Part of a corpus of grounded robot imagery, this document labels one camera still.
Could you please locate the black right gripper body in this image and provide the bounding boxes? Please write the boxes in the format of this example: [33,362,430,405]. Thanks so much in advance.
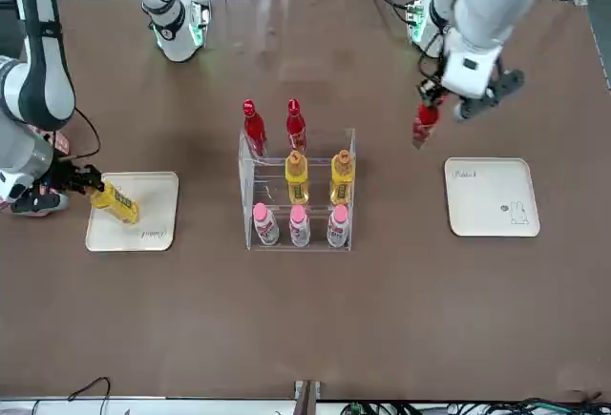
[45,158,85,197]

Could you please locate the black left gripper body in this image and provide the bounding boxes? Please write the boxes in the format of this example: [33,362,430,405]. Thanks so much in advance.
[428,77,452,101]

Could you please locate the red Coca-Cola bottle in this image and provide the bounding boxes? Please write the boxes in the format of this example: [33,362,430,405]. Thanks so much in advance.
[284,97,307,152]
[242,98,268,158]
[411,102,441,150]

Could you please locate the yellow pear drink bottle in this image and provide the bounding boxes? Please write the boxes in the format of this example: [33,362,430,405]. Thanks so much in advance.
[329,148,357,206]
[284,150,310,206]
[90,180,140,225]

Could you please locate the clear acrylic tiered shelf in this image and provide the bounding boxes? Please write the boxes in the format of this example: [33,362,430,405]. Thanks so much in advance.
[237,127,357,252]

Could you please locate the beige tray with rabbit drawing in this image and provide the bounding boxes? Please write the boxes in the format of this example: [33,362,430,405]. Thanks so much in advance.
[443,156,541,239]
[84,170,180,253]

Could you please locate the white bottle with pink cap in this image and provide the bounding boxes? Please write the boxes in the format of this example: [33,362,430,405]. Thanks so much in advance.
[288,203,311,248]
[251,201,281,247]
[326,203,350,248]

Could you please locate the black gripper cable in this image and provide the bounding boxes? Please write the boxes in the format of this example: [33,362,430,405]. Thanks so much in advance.
[416,28,448,88]
[56,107,103,162]

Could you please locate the metal camera bracket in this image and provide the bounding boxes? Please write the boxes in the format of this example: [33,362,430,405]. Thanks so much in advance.
[292,379,323,415]

